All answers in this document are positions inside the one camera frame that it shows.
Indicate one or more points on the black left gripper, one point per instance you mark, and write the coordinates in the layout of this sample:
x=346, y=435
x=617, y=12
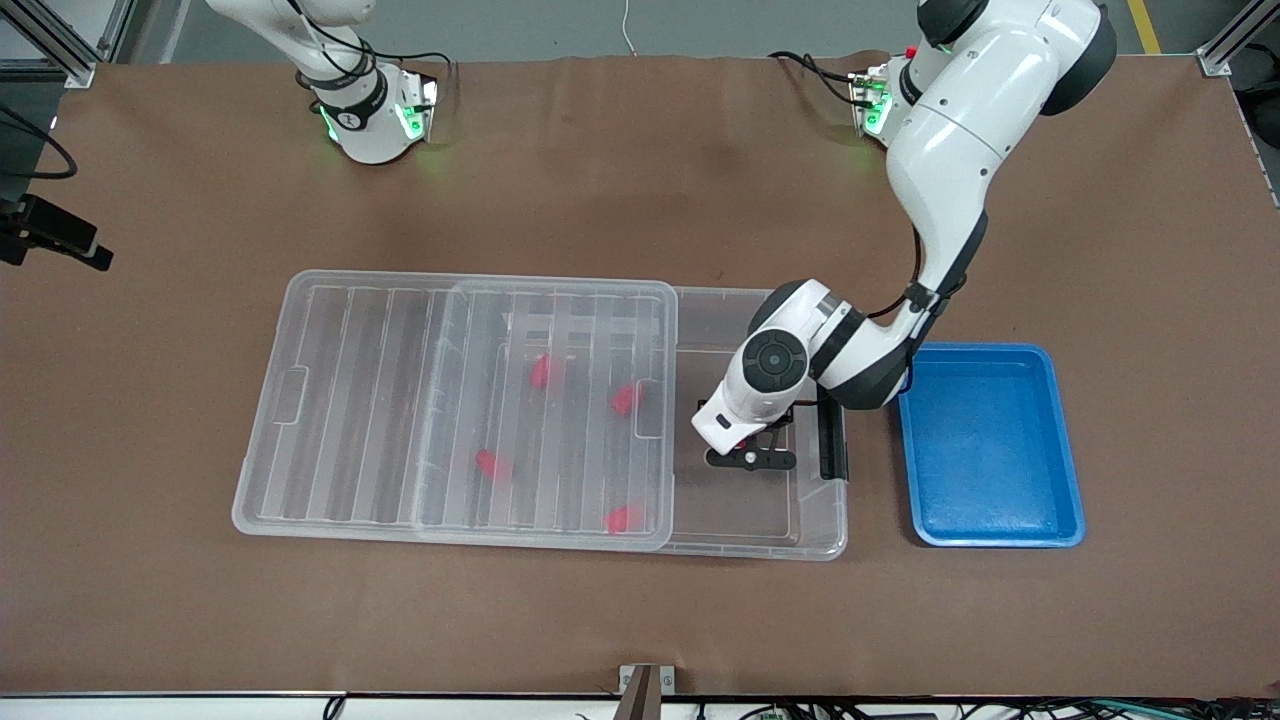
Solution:
x=784, y=419

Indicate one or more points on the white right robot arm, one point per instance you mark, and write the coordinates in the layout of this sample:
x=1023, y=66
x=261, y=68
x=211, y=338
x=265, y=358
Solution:
x=360, y=110

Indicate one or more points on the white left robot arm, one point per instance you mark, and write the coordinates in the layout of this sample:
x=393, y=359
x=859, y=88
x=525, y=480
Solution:
x=950, y=130

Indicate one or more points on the clear plastic storage box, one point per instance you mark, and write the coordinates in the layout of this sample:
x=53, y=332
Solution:
x=740, y=520

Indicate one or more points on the clear plastic box lid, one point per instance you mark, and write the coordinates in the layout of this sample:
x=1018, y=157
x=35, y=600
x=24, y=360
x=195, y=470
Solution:
x=350, y=400

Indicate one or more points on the blue plastic tray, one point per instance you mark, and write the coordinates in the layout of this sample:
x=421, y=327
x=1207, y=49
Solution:
x=990, y=450

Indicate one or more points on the brown table cover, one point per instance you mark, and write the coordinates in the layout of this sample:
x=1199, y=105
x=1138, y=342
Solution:
x=600, y=620

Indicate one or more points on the metal table bracket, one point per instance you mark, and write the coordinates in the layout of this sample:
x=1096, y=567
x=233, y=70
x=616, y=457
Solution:
x=645, y=690

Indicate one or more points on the aluminium frame profile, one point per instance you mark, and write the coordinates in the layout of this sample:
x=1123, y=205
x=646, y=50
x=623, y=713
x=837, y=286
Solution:
x=60, y=45
x=1230, y=45

